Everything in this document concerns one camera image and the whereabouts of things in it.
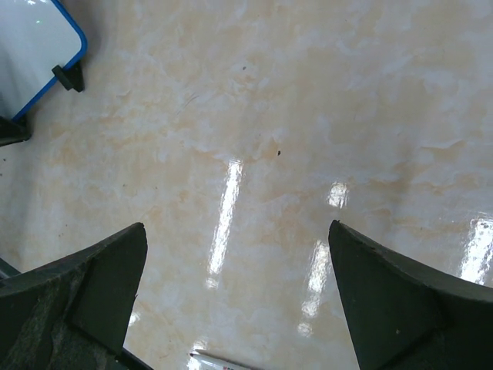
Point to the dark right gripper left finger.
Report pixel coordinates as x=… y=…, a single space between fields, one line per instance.
x=74 y=313

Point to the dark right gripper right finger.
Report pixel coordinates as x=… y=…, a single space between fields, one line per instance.
x=402 y=314

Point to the black whiteboard stand foot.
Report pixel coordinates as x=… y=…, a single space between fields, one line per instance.
x=70 y=78

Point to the blue-framed whiteboard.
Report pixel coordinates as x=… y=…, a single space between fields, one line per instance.
x=36 y=37

